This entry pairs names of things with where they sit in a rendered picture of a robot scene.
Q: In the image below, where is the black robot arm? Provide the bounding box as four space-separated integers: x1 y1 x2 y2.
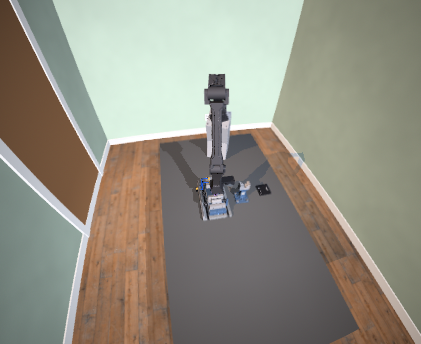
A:
204 74 235 194

